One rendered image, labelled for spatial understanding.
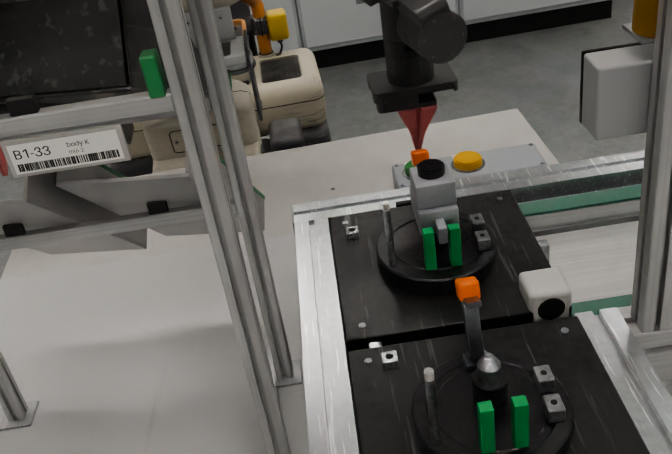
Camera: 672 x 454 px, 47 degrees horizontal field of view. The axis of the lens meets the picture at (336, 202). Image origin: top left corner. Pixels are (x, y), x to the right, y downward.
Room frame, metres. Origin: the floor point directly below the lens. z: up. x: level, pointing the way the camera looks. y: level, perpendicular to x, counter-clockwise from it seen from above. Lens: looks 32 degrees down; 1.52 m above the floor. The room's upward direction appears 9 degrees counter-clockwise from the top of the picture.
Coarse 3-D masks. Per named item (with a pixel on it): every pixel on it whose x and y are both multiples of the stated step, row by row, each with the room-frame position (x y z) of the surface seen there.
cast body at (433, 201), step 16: (432, 160) 0.74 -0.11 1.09; (416, 176) 0.73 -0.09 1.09; (432, 176) 0.72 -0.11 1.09; (448, 176) 0.72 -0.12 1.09; (416, 192) 0.71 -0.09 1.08; (432, 192) 0.71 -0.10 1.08; (448, 192) 0.71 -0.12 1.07; (416, 208) 0.72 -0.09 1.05; (432, 208) 0.71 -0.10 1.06; (448, 208) 0.70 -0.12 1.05; (432, 224) 0.70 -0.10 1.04
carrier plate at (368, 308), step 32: (352, 224) 0.83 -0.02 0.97; (512, 224) 0.78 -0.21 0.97; (352, 256) 0.76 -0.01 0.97; (512, 256) 0.71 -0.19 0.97; (544, 256) 0.70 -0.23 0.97; (352, 288) 0.70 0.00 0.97; (384, 288) 0.69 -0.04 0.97; (480, 288) 0.67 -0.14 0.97; (512, 288) 0.66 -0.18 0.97; (352, 320) 0.65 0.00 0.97; (384, 320) 0.64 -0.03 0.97; (416, 320) 0.63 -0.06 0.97; (448, 320) 0.62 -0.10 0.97; (480, 320) 0.62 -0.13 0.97; (512, 320) 0.62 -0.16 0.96
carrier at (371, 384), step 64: (576, 320) 0.59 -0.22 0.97; (384, 384) 0.55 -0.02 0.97; (448, 384) 0.51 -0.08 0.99; (512, 384) 0.50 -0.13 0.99; (576, 384) 0.51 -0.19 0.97; (384, 448) 0.47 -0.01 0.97; (448, 448) 0.44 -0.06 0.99; (512, 448) 0.43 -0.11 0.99; (576, 448) 0.44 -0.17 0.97; (640, 448) 0.43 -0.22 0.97
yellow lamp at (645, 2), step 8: (640, 0) 0.61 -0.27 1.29; (648, 0) 0.60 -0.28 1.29; (656, 0) 0.60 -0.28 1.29; (640, 8) 0.61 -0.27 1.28; (648, 8) 0.60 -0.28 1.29; (656, 8) 0.60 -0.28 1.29; (632, 16) 0.63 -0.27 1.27; (640, 16) 0.61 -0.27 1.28; (648, 16) 0.60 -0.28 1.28; (656, 16) 0.60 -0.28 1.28; (632, 24) 0.62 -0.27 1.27; (640, 24) 0.61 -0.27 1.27; (648, 24) 0.60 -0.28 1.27; (656, 24) 0.60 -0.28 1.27; (640, 32) 0.61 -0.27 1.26; (648, 32) 0.60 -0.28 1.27
